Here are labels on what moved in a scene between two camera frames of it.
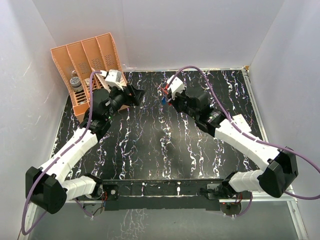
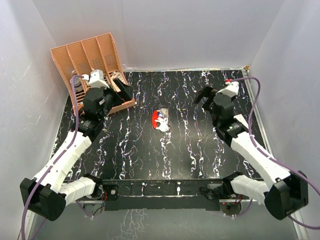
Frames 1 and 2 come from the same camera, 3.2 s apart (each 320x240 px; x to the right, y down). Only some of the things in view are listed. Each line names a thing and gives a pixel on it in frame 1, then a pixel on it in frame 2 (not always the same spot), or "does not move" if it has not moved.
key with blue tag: x=163 y=99 → x=160 y=114
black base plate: x=163 y=195 does not move
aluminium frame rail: x=290 y=199 does not move
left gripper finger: x=134 y=94 → x=126 y=91
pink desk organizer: x=78 y=61 does not move
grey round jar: x=75 y=83 does not move
